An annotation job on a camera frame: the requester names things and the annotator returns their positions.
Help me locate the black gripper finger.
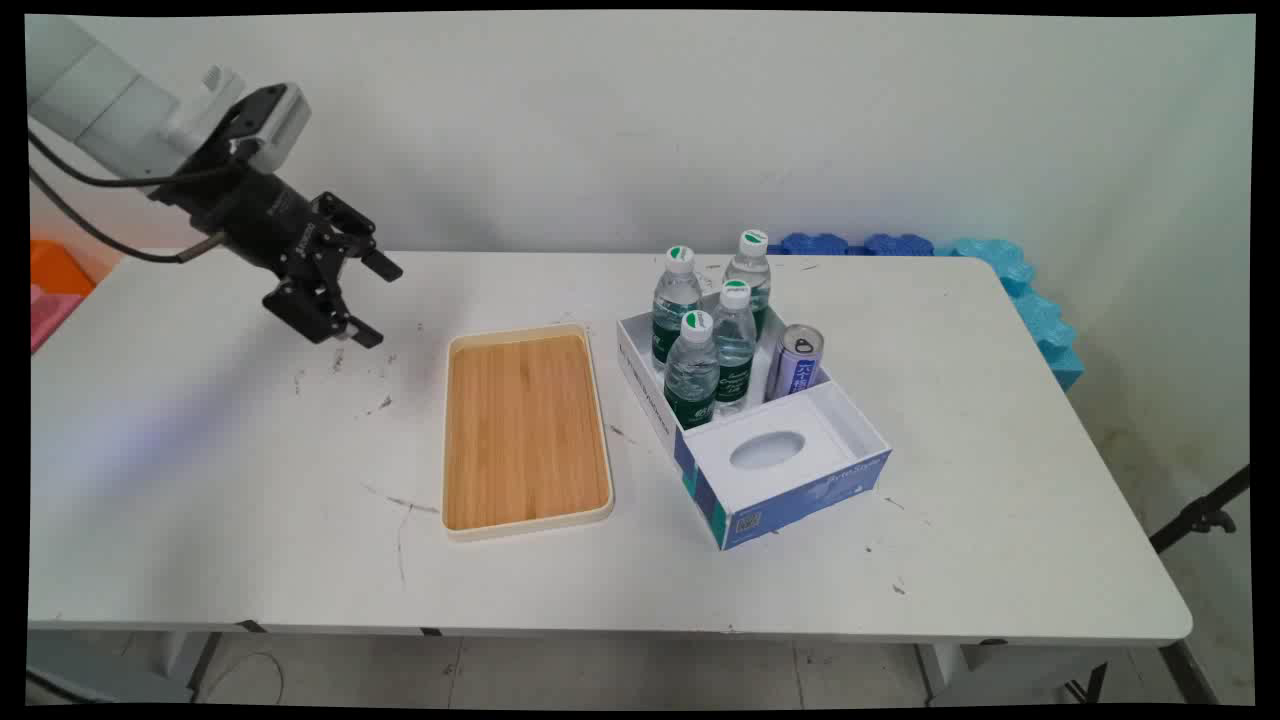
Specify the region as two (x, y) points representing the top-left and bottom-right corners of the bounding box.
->
(262, 280), (385, 349)
(318, 192), (404, 283)

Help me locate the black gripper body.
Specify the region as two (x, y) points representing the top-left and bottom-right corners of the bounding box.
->
(150, 160), (353, 283)

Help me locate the green label water bottle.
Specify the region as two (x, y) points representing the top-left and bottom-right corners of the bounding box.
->
(664, 310), (721, 430)
(652, 245), (703, 367)
(725, 230), (772, 339)
(712, 280), (758, 415)

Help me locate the orange plastic bin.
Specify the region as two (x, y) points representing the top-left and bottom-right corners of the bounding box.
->
(30, 240), (96, 298)

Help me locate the pink plastic bin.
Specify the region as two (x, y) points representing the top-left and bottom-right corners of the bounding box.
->
(30, 285), (84, 354)

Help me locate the wooden tray with cream rim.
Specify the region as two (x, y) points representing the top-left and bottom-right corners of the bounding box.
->
(441, 323), (615, 542)

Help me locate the grey table leg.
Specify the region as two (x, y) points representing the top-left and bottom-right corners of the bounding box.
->
(150, 630), (223, 703)

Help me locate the silver and blue drink can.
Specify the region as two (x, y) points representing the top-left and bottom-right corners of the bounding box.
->
(765, 324), (825, 403)

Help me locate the white and blue cardboard box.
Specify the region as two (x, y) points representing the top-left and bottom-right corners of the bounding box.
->
(616, 290), (893, 552)

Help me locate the light blue foam mat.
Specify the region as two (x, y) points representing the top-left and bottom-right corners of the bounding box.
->
(935, 238), (1086, 392)

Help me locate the black tripod leg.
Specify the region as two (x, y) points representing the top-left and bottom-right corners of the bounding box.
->
(1150, 465), (1251, 554)

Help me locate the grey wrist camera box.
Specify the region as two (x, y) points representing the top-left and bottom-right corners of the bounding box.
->
(165, 65), (312, 176)

